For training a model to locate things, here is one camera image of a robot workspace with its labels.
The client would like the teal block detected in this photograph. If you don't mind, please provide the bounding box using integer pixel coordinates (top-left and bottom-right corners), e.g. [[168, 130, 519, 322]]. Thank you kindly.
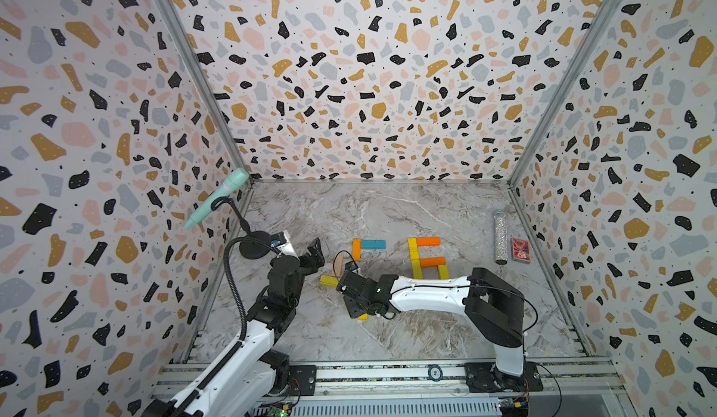
[[361, 240, 387, 251]]

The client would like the orange block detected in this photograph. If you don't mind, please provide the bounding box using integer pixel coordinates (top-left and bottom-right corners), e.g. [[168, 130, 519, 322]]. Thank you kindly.
[[416, 238, 442, 247]]

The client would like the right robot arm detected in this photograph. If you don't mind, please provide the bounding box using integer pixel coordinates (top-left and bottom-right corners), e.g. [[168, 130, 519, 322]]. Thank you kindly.
[[336, 268, 532, 379]]

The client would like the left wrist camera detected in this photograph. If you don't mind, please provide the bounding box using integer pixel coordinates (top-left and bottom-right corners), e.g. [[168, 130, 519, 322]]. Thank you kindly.
[[270, 230, 298, 257]]

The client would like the mint green microphone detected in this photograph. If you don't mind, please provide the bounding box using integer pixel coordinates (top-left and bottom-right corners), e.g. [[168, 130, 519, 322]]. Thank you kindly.
[[184, 168, 249, 229]]

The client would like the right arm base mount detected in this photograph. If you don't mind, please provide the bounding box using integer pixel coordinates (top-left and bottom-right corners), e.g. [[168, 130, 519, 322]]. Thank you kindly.
[[464, 362, 543, 393]]

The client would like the black microphone stand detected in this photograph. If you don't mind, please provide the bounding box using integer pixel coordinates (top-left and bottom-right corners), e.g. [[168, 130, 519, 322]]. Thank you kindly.
[[215, 198, 274, 260]]

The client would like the orange block vertical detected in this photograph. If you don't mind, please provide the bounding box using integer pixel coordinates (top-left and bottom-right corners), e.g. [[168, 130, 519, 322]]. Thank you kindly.
[[352, 239, 362, 262]]

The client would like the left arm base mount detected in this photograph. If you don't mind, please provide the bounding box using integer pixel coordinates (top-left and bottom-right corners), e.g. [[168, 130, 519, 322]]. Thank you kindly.
[[267, 365, 317, 398]]

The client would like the glitter filled clear tube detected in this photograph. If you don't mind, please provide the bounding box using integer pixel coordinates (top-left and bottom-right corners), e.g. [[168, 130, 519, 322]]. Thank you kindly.
[[493, 210, 510, 265]]

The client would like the beige wooden block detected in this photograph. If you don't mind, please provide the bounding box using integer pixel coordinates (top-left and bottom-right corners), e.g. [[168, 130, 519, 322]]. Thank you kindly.
[[332, 254, 344, 278]]

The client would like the orange block diagonal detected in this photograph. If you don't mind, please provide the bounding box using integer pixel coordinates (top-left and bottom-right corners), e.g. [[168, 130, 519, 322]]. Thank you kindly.
[[419, 257, 446, 269]]

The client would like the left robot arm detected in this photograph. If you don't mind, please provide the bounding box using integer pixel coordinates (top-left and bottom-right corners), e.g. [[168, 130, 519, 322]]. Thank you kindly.
[[142, 232, 325, 416]]

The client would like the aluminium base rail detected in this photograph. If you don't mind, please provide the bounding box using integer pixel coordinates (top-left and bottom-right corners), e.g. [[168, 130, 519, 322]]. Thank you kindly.
[[151, 355, 635, 416]]

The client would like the red playing card box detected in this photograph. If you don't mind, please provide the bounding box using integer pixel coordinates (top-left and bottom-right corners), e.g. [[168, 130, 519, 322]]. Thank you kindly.
[[511, 239, 532, 264]]

